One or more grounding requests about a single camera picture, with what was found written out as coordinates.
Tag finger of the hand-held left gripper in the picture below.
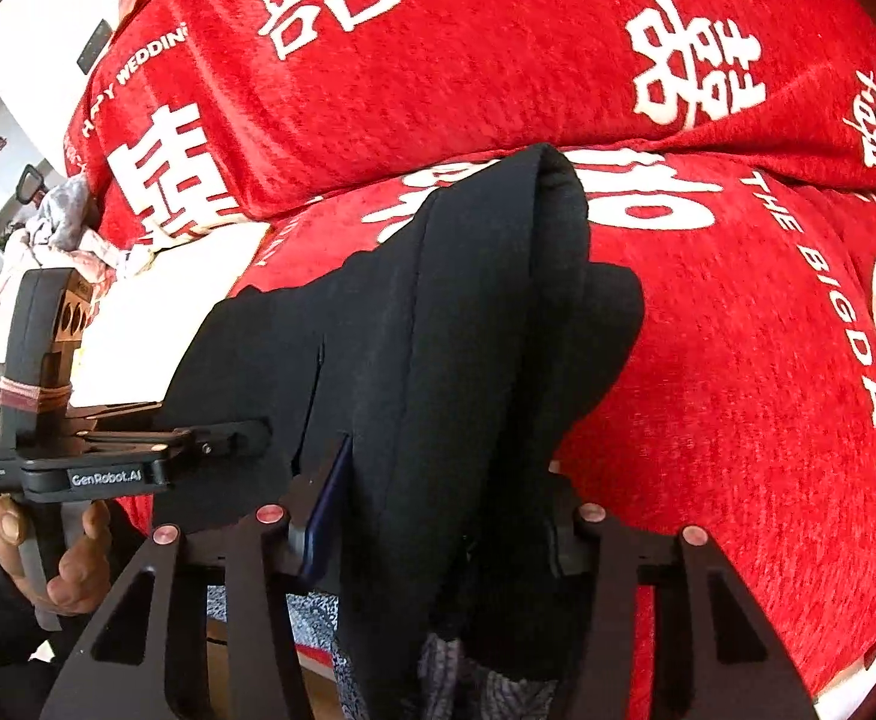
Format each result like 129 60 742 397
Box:
85 418 272 460
70 401 169 421

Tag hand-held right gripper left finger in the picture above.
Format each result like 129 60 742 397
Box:
39 431 356 720

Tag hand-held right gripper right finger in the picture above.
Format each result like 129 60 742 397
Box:
550 504 818 720

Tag black pants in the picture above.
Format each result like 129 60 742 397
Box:
138 142 645 720

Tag person's left hand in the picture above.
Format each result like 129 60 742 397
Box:
0 499 113 616

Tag blue grey patterned cloth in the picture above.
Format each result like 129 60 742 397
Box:
205 585 559 720

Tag pile of clothes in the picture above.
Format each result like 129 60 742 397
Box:
0 172 158 361

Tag black framed mirror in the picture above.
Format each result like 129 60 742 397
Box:
16 163 49 205

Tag red printed sofa cover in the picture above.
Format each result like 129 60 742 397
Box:
59 0 876 720

